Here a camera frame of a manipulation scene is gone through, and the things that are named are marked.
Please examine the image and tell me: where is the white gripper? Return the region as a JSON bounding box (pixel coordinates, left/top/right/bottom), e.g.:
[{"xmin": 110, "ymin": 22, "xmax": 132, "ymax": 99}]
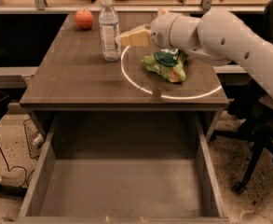
[{"xmin": 120, "ymin": 8, "xmax": 183, "ymax": 49}]

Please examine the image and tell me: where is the clear plastic water bottle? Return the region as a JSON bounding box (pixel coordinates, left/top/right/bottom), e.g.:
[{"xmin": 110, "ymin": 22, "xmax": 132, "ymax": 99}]
[{"xmin": 99, "ymin": 0, "xmax": 121, "ymax": 62}]

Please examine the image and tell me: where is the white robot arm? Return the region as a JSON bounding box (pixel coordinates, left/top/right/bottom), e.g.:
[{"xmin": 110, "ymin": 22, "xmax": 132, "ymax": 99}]
[{"xmin": 116, "ymin": 9, "xmax": 273, "ymax": 99}]

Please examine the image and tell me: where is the open top drawer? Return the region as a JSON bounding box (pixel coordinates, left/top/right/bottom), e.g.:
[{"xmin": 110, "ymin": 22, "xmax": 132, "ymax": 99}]
[{"xmin": 19, "ymin": 112, "xmax": 227, "ymax": 224}]

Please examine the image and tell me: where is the green chip bag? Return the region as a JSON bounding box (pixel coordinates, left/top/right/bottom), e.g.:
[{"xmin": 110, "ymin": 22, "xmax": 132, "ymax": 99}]
[{"xmin": 142, "ymin": 49, "xmax": 188, "ymax": 83}]

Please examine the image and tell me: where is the red apple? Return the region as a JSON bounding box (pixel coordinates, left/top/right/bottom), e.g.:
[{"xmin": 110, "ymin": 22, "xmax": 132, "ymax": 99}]
[{"xmin": 75, "ymin": 9, "xmax": 93, "ymax": 30}]

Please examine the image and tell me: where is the grey wooden cabinet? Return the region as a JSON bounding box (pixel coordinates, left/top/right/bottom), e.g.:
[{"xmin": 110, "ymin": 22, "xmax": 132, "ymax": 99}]
[{"xmin": 20, "ymin": 14, "xmax": 227, "ymax": 135}]

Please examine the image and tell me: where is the black office chair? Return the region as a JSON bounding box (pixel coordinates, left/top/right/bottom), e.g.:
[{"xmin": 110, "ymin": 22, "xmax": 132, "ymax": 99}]
[{"xmin": 212, "ymin": 0, "xmax": 273, "ymax": 194}]

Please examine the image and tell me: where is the wire mesh basket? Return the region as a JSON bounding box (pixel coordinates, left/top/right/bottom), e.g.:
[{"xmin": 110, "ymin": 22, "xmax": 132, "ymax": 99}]
[{"xmin": 23, "ymin": 119, "xmax": 45, "ymax": 160}]

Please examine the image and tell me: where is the black cable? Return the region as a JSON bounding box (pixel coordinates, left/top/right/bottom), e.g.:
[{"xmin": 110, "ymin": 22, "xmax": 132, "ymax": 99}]
[{"xmin": 0, "ymin": 130, "xmax": 35, "ymax": 189}]

